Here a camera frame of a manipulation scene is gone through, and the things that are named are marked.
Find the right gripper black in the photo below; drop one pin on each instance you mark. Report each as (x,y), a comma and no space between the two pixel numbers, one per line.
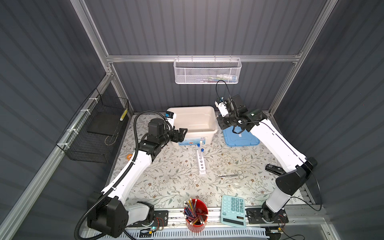
(221,125)

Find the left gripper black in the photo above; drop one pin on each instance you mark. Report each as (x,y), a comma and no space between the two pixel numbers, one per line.
(180,135)

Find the metal scissors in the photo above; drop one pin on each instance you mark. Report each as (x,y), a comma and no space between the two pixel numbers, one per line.
(239,175)

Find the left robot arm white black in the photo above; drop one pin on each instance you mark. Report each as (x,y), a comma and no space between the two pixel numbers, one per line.
(106,212)

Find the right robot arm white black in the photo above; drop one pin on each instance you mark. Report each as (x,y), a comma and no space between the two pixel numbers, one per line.
(297,167)

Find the blue plastic bin lid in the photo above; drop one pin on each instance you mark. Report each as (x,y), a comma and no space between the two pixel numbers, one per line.
(244,139)

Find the white plastic storage bin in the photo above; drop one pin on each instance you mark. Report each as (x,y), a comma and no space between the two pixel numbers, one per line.
(201,123)

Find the white test tube rack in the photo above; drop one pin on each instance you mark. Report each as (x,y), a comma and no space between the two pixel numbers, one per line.
(201,164)

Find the yellow marker in basket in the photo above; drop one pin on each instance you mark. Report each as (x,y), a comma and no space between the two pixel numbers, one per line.
(123,114)

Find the black stapler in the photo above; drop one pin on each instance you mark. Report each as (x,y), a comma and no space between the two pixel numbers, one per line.
(276,170)

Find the red pencil cup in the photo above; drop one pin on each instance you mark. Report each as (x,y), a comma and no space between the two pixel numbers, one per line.
(196,215)

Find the mint green calculator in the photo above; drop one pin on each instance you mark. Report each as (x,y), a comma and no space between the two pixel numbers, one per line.
(233,211)

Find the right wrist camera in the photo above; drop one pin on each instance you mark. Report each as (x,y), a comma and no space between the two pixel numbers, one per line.
(223,106)

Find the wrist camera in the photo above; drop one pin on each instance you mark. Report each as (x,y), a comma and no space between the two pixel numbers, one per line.
(223,106)
(170,117)

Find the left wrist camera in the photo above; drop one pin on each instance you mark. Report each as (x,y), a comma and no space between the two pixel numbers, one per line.
(170,117)

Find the white wire wall basket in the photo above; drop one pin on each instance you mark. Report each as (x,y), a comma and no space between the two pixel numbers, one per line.
(209,71)

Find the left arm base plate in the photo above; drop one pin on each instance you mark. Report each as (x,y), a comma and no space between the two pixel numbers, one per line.
(160,219)

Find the black wire side basket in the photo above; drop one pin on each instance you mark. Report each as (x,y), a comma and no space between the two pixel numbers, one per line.
(97,131)

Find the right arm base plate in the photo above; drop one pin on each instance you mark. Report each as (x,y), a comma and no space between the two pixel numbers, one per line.
(260,215)

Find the white slotted cable duct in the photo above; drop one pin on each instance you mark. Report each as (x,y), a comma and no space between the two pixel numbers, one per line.
(206,234)

